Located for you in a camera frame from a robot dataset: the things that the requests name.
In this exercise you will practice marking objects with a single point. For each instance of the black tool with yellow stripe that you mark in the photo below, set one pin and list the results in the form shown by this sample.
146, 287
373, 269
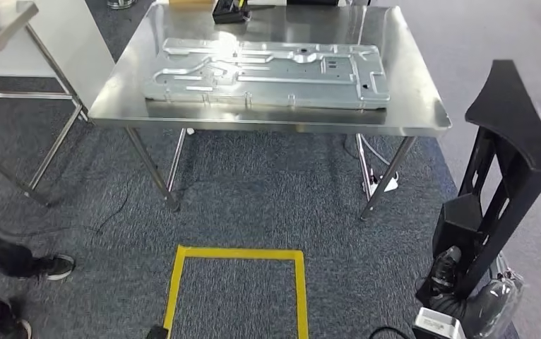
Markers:
228, 14

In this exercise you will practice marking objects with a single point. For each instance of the white cabinet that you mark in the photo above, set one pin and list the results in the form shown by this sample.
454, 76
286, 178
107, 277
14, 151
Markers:
78, 47

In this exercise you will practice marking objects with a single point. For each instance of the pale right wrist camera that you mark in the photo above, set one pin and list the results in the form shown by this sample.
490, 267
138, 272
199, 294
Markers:
436, 325

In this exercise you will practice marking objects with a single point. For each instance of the stamped silver metal panel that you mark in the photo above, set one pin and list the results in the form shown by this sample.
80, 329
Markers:
270, 79

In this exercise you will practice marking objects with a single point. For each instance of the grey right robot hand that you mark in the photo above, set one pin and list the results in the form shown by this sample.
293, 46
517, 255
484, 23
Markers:
490, 309

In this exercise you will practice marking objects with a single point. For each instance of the white power strip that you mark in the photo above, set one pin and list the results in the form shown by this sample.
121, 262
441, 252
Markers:
387, 185

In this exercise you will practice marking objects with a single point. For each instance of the stainless steel workbench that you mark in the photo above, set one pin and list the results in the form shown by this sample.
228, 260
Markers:
270, 118

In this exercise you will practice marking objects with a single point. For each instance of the black plastic frame part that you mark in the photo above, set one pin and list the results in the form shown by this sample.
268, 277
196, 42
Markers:
509, 121

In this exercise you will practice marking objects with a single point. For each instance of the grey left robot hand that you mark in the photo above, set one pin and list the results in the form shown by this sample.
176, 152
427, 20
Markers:
158, 333

